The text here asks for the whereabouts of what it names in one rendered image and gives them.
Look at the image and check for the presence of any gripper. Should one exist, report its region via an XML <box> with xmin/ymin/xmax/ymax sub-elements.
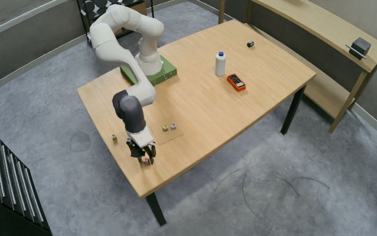
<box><xmin>126</xmin><ymin>138</ymin><xmax>156</xmax><ymax>165</ymax></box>

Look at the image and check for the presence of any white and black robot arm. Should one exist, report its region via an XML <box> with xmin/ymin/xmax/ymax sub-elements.
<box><xmin>90</xmin><ymin>4</ymin><xmax>164</xmax><ymax>159</ymax></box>

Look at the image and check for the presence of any orange digital multimeter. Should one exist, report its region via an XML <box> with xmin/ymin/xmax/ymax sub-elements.
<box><xmin>227</xmin><ymin>73</ymin><xmax>246</xmax><ymax>92</ymax></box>

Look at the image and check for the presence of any white bottle with blue cap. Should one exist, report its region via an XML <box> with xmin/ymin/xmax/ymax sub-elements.
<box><xmin>215</xmin><ymin>52</ymin><xmax>226</xmax><ymax>77</ymax></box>

